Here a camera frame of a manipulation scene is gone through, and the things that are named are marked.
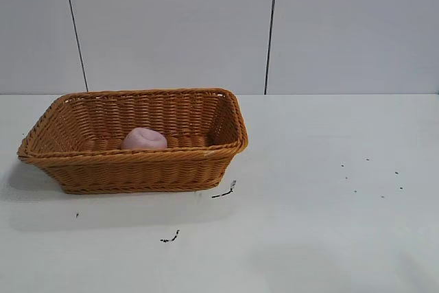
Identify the brown woven wicker basket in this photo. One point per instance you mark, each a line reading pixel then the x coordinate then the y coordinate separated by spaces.
pixel 144 169

